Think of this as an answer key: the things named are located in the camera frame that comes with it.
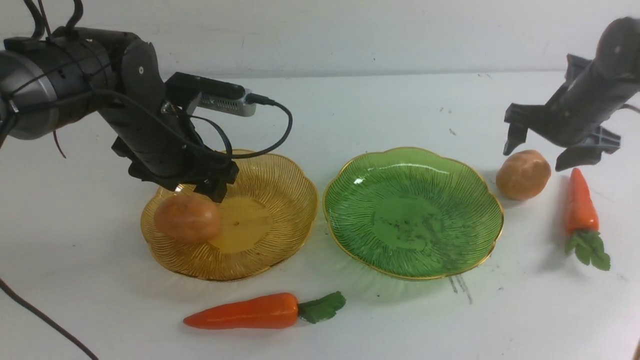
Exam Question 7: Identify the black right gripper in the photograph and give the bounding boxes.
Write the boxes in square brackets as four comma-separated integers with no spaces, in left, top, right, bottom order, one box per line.
[503,54,639,173]

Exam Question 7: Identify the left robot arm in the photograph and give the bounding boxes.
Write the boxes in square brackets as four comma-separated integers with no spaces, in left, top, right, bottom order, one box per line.
[1,27,239,203]

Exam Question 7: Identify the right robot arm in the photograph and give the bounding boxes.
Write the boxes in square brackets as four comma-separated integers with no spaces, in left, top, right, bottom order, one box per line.
[503,17,640,172]

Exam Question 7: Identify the black cable on table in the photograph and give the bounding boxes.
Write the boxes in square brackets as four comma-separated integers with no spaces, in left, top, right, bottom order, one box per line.
[0,277,99,360]

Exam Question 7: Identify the green glass plate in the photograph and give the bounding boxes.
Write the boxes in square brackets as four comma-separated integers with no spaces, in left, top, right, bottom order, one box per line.
[322,146,505,281]

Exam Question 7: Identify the brown potato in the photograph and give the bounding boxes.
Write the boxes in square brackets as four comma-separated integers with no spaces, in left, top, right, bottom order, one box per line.
[495,149,552,201]
[153,194,221,244]

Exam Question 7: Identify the black camera cable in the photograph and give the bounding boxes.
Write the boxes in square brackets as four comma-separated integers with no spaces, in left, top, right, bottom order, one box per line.
[90,89,294,161]

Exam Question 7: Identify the orange carrot green leaves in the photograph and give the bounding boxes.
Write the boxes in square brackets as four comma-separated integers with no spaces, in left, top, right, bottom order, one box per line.
[182,291,346,330]

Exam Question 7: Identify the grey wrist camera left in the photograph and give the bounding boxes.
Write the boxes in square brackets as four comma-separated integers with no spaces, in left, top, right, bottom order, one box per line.
[164,71,257,117]

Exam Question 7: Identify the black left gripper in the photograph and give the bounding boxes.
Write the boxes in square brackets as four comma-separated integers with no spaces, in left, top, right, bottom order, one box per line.
[110,103,239,204]

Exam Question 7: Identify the amber glass plate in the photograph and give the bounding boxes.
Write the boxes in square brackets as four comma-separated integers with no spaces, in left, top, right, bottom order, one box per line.
[141,153,319,281]

